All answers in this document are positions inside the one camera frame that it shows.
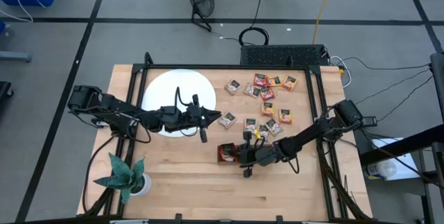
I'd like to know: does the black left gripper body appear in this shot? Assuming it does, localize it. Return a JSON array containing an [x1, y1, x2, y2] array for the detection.
[[162, 105, 197, 132]]

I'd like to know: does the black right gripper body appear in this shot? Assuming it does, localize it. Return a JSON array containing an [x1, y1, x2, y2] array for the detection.
[[256, 140, 280, 168]]

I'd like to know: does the red strawberry tea bag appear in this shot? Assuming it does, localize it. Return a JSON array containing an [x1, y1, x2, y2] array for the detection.
[[259, 86, 276, 102], [253, 73, 268, 87], [219, 153, 239, 164], [219, 143, 239, 157]]

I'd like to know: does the beige vanilla tea bag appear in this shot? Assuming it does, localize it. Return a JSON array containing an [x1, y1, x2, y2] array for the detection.
[[243, 82, 262, 99], [243, 117, 258, 134], [224, 78, 242, 96], [216, 111, 238, 130], [264, 117, 284, 137], [257, 123, 271, 141]]

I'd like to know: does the wooden tea box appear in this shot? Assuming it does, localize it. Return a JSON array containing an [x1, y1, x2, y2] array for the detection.
[[216, 141, 278, 165]]

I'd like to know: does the orange mango tea bag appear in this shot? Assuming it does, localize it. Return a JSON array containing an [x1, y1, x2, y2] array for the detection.
[[277, 108, 293, 126], [281, 75, 299, 92], [265, 74, 282, 87], [260, 101, 275, 119]]

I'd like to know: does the white round plate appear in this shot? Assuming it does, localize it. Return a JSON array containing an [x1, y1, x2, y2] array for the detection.
[[141, 69, 217, 138]]

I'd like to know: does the white plant pot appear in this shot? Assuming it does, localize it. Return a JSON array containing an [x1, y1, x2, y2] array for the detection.
[[130, 172, 153, 197]]

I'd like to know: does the green potted plant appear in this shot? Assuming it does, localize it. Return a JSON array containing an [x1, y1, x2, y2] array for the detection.
[[92, 152, 146, 205]]

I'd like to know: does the black computer tower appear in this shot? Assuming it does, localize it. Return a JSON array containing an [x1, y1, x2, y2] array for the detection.
[[239, 44, 330, 67]]

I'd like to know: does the white cylindrical can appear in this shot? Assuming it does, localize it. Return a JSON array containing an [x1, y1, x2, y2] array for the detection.
[[362, 160, 399, 180]]

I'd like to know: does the black metal desk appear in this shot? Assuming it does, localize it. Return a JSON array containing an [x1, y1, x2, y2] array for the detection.
[[359, 53, 444, 224]]

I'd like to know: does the black table frame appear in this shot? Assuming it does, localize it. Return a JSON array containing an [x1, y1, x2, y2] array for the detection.
[[81, 52, 374, 224]]

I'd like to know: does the white power cable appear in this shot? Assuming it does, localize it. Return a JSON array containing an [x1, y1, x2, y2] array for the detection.
[[329, 56, 353, 89]]

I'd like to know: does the black coiled cable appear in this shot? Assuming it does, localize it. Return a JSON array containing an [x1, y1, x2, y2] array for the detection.
[[238, 0, 270, 46]]

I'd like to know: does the yellow hanging cable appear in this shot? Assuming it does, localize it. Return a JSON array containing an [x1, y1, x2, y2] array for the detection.
[[311, 0, 336, 46]]

